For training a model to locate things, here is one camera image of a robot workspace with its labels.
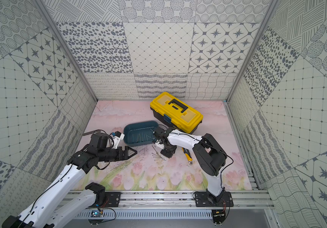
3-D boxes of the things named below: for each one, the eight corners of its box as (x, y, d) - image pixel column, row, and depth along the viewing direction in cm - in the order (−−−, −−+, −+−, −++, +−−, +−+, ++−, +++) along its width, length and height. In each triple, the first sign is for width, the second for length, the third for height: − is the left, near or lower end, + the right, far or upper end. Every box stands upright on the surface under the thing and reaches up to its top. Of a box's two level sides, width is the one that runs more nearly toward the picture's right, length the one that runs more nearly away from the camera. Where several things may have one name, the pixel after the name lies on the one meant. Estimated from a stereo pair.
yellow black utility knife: (190, 165, 88) (190, 164, 87) (181, 149, 96) (181, 147, 94) (194, 163, 89) (195, 161, 87) (186, 147, 96) (186, 145, 95)
